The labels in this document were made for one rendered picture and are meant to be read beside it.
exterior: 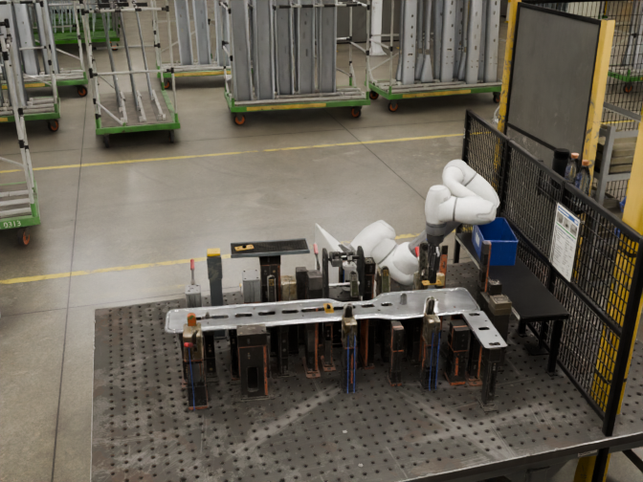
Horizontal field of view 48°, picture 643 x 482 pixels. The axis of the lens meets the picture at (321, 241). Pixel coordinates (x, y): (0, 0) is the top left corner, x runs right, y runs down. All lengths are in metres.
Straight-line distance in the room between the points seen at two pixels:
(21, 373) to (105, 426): 1.83
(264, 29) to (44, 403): 6.47
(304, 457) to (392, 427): 0.40
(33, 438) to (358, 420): 1.99
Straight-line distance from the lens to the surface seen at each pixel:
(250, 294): 3.26
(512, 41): 5.98
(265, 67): 9.89
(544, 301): 3.34
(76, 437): 4.27
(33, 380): 4.81
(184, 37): 12.45
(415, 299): 3.30
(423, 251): 3.36
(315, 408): 3.10
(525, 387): 3.34
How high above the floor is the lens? 2.59
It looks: 24 degrees down
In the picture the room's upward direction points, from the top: straight up
